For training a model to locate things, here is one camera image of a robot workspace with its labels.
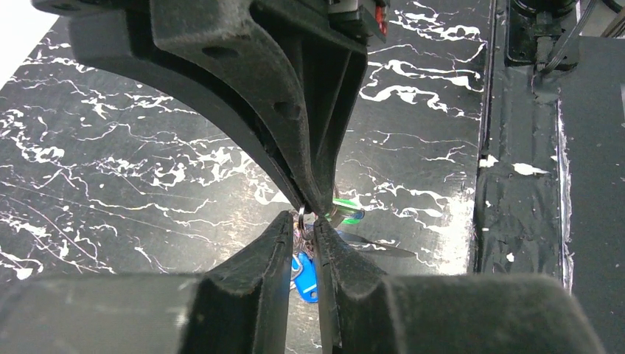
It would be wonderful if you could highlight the blue key tag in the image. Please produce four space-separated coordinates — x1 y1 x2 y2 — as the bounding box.
291 252 318 303

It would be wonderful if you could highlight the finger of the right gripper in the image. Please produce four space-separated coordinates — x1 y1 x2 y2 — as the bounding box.
250 1 368 212
32 1 318 211

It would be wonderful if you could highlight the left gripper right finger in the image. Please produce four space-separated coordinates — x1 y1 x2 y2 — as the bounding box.
313 219 604 353

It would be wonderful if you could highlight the green key tag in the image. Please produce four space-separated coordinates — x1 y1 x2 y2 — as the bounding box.
329 198 366 226

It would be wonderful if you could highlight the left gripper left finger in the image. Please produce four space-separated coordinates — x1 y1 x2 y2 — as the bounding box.
1 212 293 353

